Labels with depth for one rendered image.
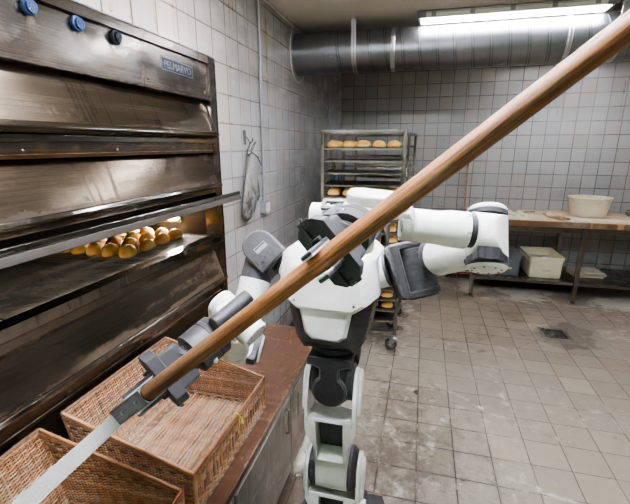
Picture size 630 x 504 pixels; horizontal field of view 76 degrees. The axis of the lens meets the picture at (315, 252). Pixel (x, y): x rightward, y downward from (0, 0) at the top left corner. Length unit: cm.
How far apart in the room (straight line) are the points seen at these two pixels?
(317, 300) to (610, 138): 511
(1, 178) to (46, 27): 48
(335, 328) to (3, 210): 94
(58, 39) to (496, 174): 487
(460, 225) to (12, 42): 126
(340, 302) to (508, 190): 471
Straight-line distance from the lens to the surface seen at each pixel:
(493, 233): 82
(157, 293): 192
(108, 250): 204
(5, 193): 139
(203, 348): 71
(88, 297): 160
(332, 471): 146
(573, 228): 502
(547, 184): 572
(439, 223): 79
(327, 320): 110
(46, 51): 155
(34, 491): 81
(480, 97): 557
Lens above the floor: 167
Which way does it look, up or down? 15 degrees down
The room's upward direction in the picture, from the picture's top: straight up
